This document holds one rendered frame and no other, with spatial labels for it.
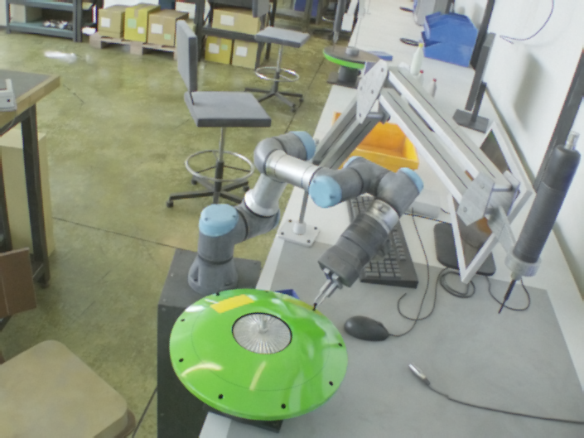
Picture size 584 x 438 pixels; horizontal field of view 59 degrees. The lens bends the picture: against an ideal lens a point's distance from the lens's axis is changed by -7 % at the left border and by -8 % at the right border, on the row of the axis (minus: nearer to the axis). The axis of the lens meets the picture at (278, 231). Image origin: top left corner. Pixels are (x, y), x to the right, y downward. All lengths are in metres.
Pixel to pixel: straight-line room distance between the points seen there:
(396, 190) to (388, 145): 1.17
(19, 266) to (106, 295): 1.26
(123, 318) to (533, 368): 1.82
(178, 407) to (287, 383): 0.78
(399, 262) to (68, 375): 0.93
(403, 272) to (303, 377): 0.63
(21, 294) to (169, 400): 0.50
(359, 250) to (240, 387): 0.34
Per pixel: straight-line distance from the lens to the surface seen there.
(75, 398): 1.48
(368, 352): 1.24
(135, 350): 2.45
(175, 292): 1.41
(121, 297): 2.72
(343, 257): 1.04
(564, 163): 0.75
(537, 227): 0.78
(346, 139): 1.24
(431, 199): 1.84
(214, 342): 0.94
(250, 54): 6.32
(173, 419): 1.69
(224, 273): 1.38
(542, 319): 1.57
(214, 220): 1.31
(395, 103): 1.09
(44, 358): 1.58
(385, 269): 1.47
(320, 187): 1.05
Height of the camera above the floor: 1.74
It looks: 32 degrees down
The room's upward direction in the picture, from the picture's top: 10 degrees clockwise
